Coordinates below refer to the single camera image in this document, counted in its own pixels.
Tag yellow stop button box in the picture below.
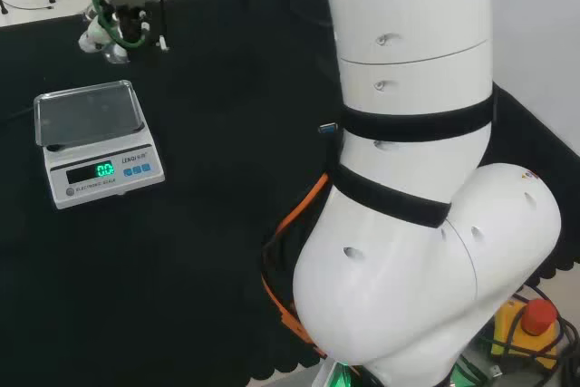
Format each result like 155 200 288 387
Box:
490 297 562 371

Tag black cable at stop button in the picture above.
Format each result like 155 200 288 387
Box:
479 285 580 387

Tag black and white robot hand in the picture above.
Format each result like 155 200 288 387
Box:
78 0 153 64

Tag clear glass beaker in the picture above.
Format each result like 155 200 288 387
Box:
102 41 131 64

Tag thin black floor cable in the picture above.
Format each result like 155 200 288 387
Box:
7 2 56 12

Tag black bench cloth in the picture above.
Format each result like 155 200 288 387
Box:
0 0 580 387

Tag electronic balance with steel pan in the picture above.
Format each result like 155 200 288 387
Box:
33 79 166 210

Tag green cable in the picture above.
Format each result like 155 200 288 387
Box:
87 0 150 50

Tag orange cable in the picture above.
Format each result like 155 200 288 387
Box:
260 171 330 360

